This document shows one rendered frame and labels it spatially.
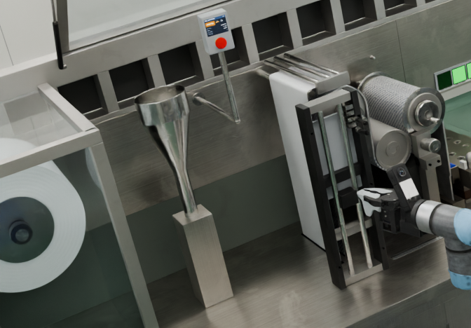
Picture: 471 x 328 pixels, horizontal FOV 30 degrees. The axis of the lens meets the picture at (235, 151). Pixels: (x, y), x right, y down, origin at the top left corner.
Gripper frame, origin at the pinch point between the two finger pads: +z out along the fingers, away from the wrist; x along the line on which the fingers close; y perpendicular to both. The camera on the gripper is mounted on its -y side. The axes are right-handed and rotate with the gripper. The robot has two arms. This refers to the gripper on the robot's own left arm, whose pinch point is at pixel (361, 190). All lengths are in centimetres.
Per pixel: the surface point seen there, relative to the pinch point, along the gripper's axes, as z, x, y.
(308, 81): 27.9, 10.9, -22.8
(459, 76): 37, 87, -6
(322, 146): 16.6, 3.5, -8.1
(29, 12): 288, 53, -26
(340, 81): 20.1, 15.6, -22.5
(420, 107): 14.3, 40.4, -9.8
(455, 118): 207, 296, 83
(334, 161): 15.9, 6.7, -3.0
